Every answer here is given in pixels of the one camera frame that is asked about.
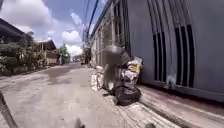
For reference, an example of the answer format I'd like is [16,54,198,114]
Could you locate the pale building with grille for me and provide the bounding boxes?
[89,0,132,68]

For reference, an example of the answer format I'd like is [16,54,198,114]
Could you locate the pile of rubbish bags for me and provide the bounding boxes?
[90,44,144,107]

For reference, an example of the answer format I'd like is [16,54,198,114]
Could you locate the tree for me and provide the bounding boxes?
[56,43,72,66]

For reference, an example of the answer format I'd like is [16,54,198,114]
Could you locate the grey concrete road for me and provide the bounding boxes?
[0,62,183,128]

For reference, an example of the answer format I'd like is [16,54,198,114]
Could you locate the house with brown roof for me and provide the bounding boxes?
[35,38,61,66]

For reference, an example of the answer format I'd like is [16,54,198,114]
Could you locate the robot's own part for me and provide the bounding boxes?
[73,121,86,128]
[144,122,157,128]

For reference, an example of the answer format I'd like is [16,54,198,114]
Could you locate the raised concrete kerb step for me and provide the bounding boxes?
[135,84,224,128]

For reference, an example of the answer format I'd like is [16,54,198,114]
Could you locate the green bushes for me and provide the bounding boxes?
[0,35,48,75]

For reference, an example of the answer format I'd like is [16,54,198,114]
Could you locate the grey metal-clad building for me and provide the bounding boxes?
[124,0,224,104]

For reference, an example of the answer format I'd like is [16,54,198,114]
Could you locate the dark-roofed house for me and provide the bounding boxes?
[0,17,35,73]

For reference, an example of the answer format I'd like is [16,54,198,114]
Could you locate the overhead wires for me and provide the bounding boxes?
[80,0,101,46]

